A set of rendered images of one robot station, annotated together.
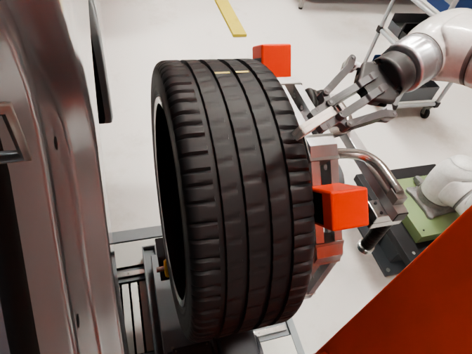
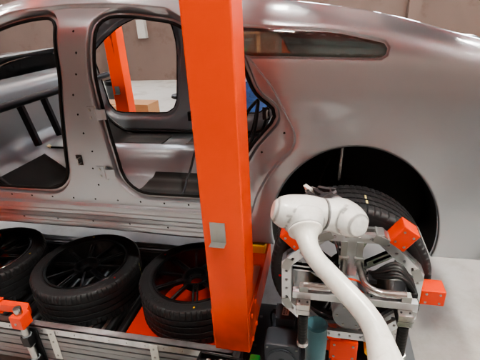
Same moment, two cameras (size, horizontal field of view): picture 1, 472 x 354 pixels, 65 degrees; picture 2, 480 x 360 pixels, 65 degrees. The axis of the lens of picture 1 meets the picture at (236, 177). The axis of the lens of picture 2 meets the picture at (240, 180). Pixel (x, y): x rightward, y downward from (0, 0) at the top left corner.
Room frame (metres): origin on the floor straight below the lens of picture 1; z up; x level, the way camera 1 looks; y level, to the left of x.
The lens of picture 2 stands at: (1.06, -1.32, 1.90)
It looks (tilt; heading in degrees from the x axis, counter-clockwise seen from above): 25 degrees down; 128
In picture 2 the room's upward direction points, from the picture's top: 3 degrees counter-clockwise
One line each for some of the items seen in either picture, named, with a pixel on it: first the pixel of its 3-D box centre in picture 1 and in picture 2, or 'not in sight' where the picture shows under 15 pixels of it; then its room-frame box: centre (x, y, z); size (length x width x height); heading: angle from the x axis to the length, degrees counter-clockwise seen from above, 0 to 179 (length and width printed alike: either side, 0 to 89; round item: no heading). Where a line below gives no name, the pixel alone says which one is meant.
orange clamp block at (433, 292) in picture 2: not in sight; (430, 292); (0.93, 0.03, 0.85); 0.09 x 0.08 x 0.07; 25
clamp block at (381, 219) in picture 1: (383, 212); (303, 301); (0.58, -0.36, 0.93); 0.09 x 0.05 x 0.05; 115
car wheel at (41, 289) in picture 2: not in sight; (90, 276); (-0.93, -0.40, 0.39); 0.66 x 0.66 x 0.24
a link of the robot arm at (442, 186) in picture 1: (453, 179); not in sight; (1.21, -0.92, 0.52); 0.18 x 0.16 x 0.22; 39
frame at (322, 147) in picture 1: (274, 187); (348, 285); (0.65, -0.11, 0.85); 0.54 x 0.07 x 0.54; 25
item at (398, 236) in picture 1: (409, 224); not in sight; (1.21, -0.92, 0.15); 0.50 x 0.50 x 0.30; 25
